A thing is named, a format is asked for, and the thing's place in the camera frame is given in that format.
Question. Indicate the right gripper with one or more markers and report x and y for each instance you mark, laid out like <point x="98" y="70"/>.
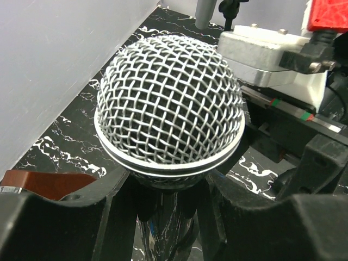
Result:
<point x="315" y="145"/>

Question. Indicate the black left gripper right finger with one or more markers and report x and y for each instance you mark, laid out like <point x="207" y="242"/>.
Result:
<point x="236" y="224"/>

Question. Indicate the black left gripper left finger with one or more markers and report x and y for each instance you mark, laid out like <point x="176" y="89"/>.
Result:
<point x="96" y="222"/>

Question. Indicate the black microphone iridescent head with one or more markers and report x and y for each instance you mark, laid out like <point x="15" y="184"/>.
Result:
<point x="169" y="110"/>

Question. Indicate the right round base stand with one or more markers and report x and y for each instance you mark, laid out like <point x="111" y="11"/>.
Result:
<point x="230" y="9"/>

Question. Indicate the silver glitter microphone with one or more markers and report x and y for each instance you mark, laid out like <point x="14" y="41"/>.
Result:
<point x="204" y="13"/>

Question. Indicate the brown wooden metronome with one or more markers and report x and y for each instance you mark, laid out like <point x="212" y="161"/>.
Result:
<point x="53" y="186"/>

